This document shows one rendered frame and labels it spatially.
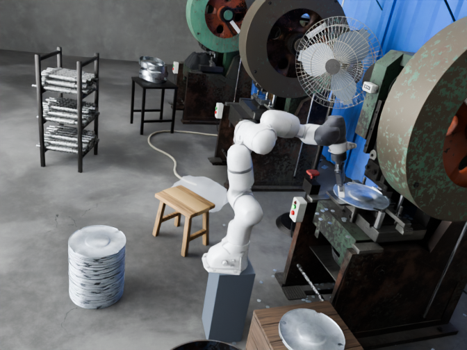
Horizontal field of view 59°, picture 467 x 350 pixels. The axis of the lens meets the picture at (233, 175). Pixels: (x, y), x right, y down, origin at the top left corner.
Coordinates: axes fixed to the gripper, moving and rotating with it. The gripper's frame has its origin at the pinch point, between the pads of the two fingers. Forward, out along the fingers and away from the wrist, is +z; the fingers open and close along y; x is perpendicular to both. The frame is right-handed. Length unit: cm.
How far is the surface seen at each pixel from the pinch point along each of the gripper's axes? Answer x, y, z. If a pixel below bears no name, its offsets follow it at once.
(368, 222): 12.5, 1.2, 16.4
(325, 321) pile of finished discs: -2, 42, 48
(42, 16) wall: -563, -355, -171
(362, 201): 9.3, -3.5, 7.2
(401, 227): 27.6, 0.3, 18.6
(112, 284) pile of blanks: -112, 57, 33
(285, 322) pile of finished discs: -18, 52, 43
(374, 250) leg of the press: 16.4, 13.8, 24.9
